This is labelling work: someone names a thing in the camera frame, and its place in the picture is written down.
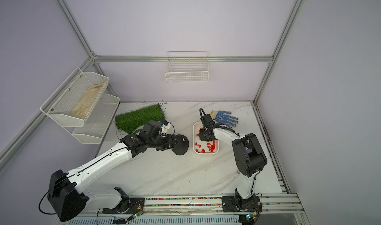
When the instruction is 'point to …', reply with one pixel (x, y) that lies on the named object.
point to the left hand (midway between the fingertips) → (177, 145)
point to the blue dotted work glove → (220, 116)
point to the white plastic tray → (202, 147)
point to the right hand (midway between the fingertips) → (206, 138)
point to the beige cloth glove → (81, 108)
